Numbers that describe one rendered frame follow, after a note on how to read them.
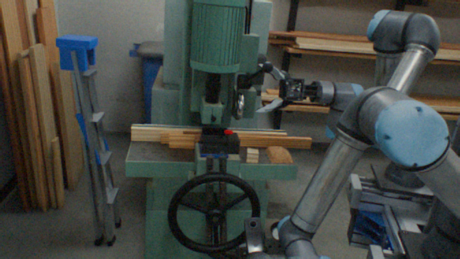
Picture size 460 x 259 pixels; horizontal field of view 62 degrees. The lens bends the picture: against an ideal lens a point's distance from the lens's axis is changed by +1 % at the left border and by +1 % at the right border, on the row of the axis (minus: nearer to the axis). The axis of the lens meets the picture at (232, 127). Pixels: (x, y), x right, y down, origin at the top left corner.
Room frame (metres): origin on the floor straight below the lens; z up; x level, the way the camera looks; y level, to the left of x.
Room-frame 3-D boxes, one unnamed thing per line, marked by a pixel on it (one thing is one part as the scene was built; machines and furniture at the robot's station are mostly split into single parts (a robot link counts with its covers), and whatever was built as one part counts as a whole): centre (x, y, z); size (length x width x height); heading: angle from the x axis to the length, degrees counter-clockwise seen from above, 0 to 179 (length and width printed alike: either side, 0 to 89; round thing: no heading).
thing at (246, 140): (1.37, -0.03, 0.92); 0.59 x 0.02 x 0.04; 100
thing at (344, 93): (1.25, -0.36, 1.17); 0.11 x 0.08 x 0.09; 100
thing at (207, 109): (1.37, 0.09, 1.03); 0.14 x 0.07 x 0.09; 10
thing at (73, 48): (1.93, 0.76, 0.58); 0.27 x 0.25 x 1.16; 96
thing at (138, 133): (1.38, 0.08, 0.93); 0.60 x 0.02 x 0.05; 100
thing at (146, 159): (1.25, 0.06, 0.87); 0.61 x 0.30 x 0.06; 100
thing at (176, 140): (1.32, 0.10, 0.92); 0.25 x 0.02 x 0.05; 100
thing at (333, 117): (1.24, -0.37, 1.07); 0.11 x 0.08 x 0.11; 44
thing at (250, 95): (1.56, -0.04, 1.02); 0.09 x 0.07 x 0.12; 100
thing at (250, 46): (1.59, -0.03, 1.23); 0.09 x 0.08 x 0.15; 10
